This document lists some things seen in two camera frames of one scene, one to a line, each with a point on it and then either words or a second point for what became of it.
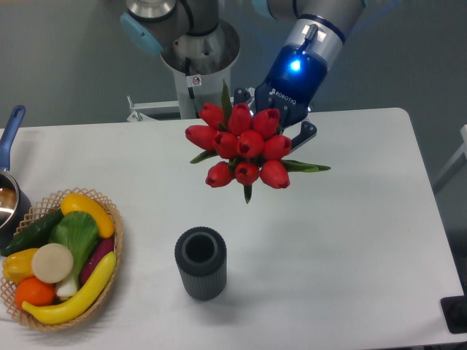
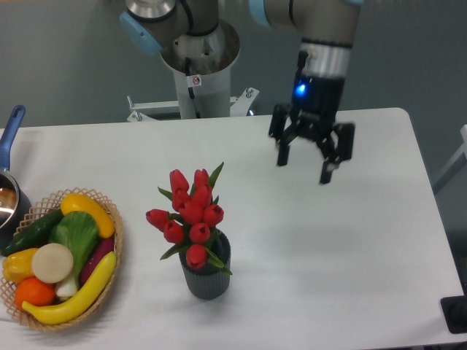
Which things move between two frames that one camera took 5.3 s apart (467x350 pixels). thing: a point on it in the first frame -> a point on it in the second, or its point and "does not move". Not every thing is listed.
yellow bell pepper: (17, 265) does not move
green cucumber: (34, 234) does not move
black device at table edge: (454, 310) does not move
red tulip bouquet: (244, 145) -> (194, 214)
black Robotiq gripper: (293, 82) -> (314, 104)
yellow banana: (67, 310) does not move
